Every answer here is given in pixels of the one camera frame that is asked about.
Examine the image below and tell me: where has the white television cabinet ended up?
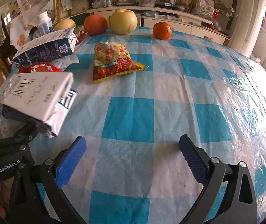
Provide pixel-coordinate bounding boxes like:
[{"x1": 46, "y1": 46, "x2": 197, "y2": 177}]
[{"x1": 86, "y1": 3, "x2": 230, "y2": 46}]

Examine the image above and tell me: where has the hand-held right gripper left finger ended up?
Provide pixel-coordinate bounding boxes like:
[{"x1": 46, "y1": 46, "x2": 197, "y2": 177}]
[{"x1": 7, "y1": 136, "x2": 87, "y2": 224}]

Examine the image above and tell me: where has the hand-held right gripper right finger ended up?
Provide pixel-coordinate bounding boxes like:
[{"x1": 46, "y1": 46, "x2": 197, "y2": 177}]
[{"x1": 179, "y1": 134, "x2": 259, "y2": 224}]

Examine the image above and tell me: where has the yellow snack packet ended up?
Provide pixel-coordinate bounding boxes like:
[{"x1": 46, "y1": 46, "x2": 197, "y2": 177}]
[{"x1": 92, "y1": 41, "x2": 149, "y2": 84}]

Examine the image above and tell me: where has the white plastic mailer bag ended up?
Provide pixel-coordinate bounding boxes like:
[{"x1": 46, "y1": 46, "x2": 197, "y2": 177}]
[{"x1": 50, "y1": 55, "x2": 80, "y2": 71}]

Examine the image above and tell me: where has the red apple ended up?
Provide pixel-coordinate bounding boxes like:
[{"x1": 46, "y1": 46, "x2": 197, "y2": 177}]
[{"x1": 84, "y1": 14, "x2": 108, "y2": 36}]

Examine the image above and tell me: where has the orange print tablecloth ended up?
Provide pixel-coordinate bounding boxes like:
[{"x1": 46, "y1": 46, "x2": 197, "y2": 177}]
[{"x1": 9, "y1": 10, "x2": 55, "y2": 52}]

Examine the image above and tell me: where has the orange mandarin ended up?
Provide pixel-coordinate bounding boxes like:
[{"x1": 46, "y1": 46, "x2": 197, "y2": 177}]
[{"x1": 152, "y1": 21, "x2": 173, "y2": 40}]

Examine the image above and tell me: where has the white curtain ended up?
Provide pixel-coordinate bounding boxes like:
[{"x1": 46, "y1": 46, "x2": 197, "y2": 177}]
[{"x1": 227, "y1": 0, "x2": 266, "y2": 54}]

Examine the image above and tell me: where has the red snack packet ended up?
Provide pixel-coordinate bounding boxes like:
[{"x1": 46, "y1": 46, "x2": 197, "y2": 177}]
[{"x1": 19, "y1": 62, "x2": 63, "y2": 74}]

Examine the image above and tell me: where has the white blue milk carton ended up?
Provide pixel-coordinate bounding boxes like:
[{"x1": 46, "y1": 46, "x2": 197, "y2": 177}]
[
  {"x1": 0, "y1": 71, "x2": 78, "y2": 138},
  {"x1": 11, "y1": 27, "x2": 78, "y2": 65}
]

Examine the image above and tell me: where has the cluster of small bottles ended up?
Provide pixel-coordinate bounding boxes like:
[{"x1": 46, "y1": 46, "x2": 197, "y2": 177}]
[{"x1": 92, "y1": 0, "x2": 115, "y2": 8}]

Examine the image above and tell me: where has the yellow pear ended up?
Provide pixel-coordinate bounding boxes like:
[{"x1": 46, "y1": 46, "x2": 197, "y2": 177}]
[
  {"x1": 54, "y1": 18, "x2": 77, "y2": 32},
  {"x1": 109, "y1": 9, "x2": 138, "y2": 35}
]

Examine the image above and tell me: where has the white plastic bottle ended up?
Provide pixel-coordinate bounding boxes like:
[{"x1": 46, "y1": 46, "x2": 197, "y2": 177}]
[{"x1": 36, "y1": 12, "x2": 54, "y2": 36}]

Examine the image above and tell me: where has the filled clear bag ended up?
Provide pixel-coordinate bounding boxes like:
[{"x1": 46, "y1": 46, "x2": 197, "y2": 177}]
[{"x1": 192, "y1": 0, "x2": 215, "y2": 20}]

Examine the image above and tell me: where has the blue checkered tablecloth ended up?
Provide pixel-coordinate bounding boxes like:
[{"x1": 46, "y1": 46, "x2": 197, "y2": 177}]
[{"x1": 1, "y1": 27, "x2": 266, "y2": 224}]

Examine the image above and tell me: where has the red foil candy wrapper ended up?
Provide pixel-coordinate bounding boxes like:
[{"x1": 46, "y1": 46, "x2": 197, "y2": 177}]
[{"x1": 75, "y1": 30, "x2": 87, "y2": 44}]

